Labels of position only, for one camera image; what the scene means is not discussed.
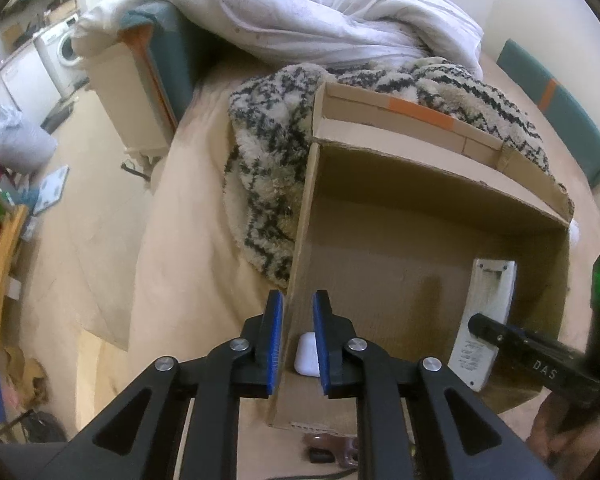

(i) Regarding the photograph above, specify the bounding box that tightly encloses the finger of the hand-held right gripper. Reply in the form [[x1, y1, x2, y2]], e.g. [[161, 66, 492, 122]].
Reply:
[[467, 312, 600, 403]]

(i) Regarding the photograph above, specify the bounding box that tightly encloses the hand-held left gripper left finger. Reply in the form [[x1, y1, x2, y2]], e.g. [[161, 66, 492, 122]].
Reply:
[[45, 290, 286, 480]]

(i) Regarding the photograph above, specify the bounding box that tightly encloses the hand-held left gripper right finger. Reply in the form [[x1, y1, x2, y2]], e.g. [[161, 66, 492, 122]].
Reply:
[[312, 290, 556, 480]]

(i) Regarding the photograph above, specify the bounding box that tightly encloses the white earbuds case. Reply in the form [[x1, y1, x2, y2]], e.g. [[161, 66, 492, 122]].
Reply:
[[294, 332, 322, 376]]

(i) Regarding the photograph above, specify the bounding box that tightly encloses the white remote control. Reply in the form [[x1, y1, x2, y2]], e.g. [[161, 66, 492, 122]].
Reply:
[[447, 258, 518, 393]]

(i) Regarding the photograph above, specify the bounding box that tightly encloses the brown cardboard box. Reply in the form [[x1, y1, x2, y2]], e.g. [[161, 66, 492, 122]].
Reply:
[[266, 80, 576, 436]]

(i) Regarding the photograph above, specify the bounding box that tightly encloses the person's right hand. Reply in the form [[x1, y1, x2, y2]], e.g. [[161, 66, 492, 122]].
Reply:
[[527, 395, 600, 463]]

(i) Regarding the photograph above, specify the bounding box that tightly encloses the black and cream patterned blanket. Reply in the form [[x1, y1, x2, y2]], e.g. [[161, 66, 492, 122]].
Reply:
[[222, 57, 551, 288]]

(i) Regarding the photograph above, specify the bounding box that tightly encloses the teal headboard cushion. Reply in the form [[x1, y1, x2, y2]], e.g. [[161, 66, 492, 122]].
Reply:
[[496, 39, 600, 188]]

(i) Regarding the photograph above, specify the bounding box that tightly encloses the white bathroom scale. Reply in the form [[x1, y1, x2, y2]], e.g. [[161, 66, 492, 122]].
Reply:
[[32, 165, 71, 216]]

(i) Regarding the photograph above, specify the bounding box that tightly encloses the white wooden side panel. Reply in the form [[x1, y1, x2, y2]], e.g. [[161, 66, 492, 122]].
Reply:
[[82, 42, 173, 161]]

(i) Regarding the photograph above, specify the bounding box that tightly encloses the wooden chair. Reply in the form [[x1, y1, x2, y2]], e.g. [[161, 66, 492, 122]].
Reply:
[[0, 190, 31, 356]]

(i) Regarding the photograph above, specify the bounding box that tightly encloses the grey plastic bag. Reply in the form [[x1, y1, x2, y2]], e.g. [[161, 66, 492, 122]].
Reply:
[[0, 105, 58, 173]]

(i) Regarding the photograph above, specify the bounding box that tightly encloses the white duvet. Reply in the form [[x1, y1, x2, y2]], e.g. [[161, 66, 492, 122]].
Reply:
[[72, 0, 485, 81]]

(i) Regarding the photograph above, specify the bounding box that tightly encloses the white washing machine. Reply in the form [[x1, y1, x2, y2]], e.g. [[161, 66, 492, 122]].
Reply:
[[32, 15, 88, 98]]

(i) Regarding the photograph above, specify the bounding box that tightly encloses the white kitchen cabinet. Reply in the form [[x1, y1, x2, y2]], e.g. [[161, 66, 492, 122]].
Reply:
[[0, 40, 61, 126]]

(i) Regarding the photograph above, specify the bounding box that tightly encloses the black cable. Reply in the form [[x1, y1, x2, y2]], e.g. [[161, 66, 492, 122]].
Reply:
[[280, 469, 351, 480]]

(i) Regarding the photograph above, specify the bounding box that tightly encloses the teal bed frame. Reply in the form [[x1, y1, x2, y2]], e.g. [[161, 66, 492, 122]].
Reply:
[[120, 0, 206, 131]]

